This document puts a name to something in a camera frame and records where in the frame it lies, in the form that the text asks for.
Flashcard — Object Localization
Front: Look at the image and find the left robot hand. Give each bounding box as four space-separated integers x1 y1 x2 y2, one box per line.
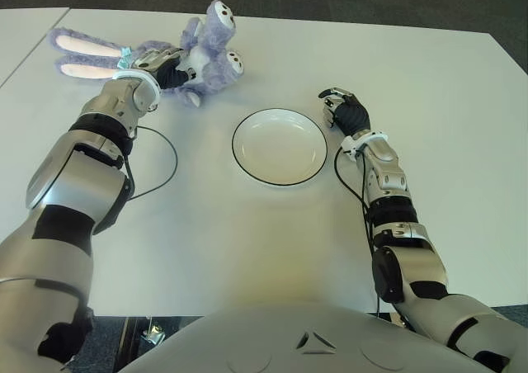
130 47 197 90

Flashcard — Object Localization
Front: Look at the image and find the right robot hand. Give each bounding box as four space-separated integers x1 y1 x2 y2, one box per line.
318 87 371 138

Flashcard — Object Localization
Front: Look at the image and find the purple plush bunny doll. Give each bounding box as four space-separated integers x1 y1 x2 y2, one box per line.
48 0 247 109

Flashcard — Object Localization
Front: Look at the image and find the white plate with black rim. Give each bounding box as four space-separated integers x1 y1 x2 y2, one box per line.
231 107 329 187

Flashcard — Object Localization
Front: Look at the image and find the grey robot torso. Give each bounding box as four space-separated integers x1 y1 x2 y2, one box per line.
119 301 512 373

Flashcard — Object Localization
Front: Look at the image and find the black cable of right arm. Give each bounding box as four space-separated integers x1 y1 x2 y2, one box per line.
333 148 383 316

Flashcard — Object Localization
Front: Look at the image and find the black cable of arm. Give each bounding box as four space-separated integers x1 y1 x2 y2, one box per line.
333 148 383 316
123 125 179 203

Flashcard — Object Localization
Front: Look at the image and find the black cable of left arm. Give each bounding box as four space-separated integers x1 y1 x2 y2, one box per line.
123 125 179 203

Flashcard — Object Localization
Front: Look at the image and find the silver metal bracket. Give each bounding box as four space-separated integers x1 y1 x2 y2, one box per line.
139 314 166 345

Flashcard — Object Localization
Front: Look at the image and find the dark table frame leg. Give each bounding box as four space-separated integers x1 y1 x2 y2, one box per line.
117 317 144 373

